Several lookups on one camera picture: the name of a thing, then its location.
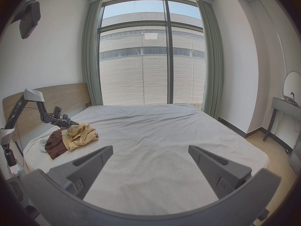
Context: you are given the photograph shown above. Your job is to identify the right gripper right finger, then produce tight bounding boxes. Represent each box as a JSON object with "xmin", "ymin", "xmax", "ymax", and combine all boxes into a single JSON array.
[{"xmin": 188, "ymin": 145, "xmax": 252, "ymax": 200}]

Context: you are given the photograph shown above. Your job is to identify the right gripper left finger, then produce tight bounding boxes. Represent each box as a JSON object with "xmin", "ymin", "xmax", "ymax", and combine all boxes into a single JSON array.
[{"xmin": 48, "ymin": 145, "xmax": 114, "ymax": 200}]

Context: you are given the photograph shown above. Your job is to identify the yellow trousers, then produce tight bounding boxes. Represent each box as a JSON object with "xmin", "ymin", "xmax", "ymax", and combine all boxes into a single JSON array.
[{"xmin": 61, "ymin": 123, "xmax": 99, "ymax": 151}]

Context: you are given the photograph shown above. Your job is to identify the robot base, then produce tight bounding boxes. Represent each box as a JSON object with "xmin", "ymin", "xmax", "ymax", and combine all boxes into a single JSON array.
[{"xmin": 5, "ymin": 164, "xmax": 33, "ymax": 218}]

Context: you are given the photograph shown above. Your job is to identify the bed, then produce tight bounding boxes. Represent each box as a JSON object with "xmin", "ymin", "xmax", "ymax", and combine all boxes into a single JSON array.
[{"xmin": 2, "ymin": 83, "xmax": 269, "ymax": 215}]

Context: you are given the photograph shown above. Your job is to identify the brown garment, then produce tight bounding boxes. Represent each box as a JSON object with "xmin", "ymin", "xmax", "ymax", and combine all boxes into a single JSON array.
[{"xmin": 45, "ymin": 130, "xmax": 69, "ymax": 159}]

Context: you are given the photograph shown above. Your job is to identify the white garment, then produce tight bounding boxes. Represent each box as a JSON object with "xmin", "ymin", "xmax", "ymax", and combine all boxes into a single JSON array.
[{"xmin": 38, "ymin": 137, "xmax": 51, "ymax": 153}]

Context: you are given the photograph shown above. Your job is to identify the window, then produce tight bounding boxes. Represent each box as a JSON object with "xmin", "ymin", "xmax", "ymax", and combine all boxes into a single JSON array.
[{"xmin": 98, "ymin": 0, "xmax": 207, "ymax": 111}]

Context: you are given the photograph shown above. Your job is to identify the grey dressing table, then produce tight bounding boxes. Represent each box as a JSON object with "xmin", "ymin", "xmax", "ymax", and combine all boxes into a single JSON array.
[{"xmin": 263, "ymin": 97, "xmax": 301, "ymax": 150}]

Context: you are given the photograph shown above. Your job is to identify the round mirror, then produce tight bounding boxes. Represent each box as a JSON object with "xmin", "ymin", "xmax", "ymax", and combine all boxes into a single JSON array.
[{"xmin": 283, "ymin": 72, "xmax": 301, "ymax": 101}]

